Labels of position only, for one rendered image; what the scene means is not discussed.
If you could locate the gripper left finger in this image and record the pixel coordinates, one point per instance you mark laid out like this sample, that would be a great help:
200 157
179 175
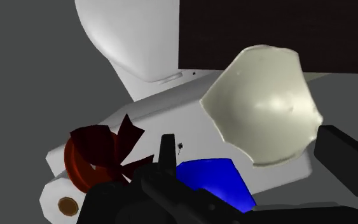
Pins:
167 152

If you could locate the cream bowl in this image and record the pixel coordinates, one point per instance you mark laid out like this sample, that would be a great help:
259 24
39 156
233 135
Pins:
259 105

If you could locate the blue cup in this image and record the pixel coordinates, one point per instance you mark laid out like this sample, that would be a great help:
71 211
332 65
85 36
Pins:
216 180

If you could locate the white toilet paper roll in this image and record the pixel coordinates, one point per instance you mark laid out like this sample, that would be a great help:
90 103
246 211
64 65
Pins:
53 198

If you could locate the dark brown robot stand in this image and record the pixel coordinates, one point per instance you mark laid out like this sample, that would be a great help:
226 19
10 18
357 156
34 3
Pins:
274 34

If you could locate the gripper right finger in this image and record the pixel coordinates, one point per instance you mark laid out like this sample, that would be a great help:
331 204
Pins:
349 161

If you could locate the dark red potted plant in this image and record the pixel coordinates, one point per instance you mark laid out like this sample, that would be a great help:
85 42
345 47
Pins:
95 145

